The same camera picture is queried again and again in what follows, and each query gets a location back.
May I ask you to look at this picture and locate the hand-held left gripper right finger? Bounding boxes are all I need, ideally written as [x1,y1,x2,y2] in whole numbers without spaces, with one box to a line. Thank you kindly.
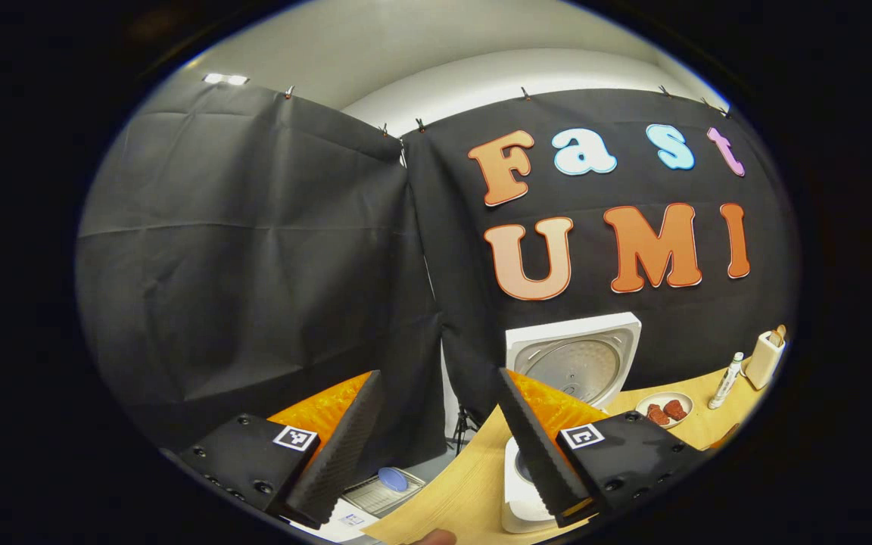
[498,368,713,531]

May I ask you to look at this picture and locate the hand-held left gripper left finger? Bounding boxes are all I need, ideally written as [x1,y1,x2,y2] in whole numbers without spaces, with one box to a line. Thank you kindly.
[160,369,386,531]

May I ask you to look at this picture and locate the white rice cooker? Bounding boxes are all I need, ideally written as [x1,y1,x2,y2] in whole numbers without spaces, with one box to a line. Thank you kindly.
[502,312,643,535]

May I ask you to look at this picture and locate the wooden spoon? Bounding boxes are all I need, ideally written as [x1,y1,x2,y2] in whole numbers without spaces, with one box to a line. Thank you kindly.
[707,422,741,452]

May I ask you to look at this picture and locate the grey slatted tray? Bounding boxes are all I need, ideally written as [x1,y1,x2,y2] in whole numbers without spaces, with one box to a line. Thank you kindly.
[341,467,427,519]

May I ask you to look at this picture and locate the black tripod stand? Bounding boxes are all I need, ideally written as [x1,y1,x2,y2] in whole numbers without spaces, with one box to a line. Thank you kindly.
[451,405,482,455]

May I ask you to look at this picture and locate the white labelled box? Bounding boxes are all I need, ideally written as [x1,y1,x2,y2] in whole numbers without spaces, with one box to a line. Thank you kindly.
[292,496,380,542]

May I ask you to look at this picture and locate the white round plate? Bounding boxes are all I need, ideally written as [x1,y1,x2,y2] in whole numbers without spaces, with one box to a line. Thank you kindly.
[635,391,694,430]

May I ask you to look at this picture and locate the white bottle green label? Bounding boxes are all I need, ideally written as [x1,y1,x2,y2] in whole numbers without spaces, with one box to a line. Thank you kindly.
[708,352,745,410]

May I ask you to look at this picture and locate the white toaster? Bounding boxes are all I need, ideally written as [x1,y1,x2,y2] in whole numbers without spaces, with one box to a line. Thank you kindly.
[743,331,787,391]

